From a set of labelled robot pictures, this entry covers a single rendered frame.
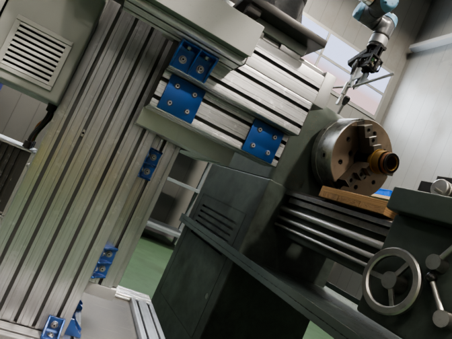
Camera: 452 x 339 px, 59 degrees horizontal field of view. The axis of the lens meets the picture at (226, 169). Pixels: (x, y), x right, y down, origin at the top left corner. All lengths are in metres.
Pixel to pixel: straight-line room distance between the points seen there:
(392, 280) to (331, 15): 5.15
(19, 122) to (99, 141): 3.76
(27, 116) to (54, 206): 3.76
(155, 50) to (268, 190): 0.75
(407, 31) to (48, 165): 6.05
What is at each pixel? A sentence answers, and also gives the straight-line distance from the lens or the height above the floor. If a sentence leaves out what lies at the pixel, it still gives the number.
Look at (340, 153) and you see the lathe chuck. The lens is 1.57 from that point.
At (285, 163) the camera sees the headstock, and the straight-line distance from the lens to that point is 1.62.
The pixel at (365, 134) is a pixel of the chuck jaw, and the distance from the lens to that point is 1.60.
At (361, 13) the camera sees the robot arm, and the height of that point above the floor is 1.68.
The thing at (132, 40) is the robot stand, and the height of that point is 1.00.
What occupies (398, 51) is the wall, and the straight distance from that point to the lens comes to 6.52.
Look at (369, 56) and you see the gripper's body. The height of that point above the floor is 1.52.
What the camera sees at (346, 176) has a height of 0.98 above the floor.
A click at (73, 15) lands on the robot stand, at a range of 1.07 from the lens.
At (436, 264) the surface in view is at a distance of 0.97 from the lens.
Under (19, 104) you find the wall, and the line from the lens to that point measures 4.84.
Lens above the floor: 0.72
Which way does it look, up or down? 4 degrees up
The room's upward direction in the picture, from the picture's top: 24 degrees clockwise
